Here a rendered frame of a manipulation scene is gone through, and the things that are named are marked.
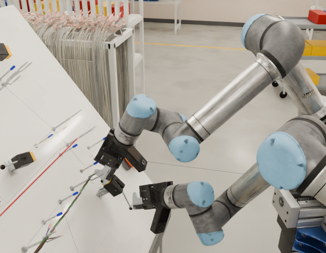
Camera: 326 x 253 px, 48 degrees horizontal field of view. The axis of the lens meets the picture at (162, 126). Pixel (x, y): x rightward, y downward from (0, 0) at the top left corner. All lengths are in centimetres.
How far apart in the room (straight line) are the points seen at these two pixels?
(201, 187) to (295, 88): 45
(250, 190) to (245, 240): 169
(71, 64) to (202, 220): 119
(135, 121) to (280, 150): 43
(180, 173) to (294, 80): 226
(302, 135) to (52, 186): 75
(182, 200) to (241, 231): 177
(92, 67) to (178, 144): 108
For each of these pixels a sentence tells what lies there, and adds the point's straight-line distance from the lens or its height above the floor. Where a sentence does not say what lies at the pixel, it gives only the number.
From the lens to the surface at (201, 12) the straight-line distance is 935.
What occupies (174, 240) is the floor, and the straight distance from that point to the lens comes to 271.
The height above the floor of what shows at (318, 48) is 67.
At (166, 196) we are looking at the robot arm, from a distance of 114.
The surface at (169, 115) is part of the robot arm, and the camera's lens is 108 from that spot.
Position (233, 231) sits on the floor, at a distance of 282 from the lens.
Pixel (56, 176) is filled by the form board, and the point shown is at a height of 123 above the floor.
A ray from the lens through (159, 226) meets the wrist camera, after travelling 122.
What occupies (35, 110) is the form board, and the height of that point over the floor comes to 139.
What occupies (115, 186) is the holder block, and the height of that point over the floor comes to 116.
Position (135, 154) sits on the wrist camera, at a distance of 117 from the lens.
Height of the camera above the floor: 191
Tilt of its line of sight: 27 degrees down
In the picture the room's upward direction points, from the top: straight up
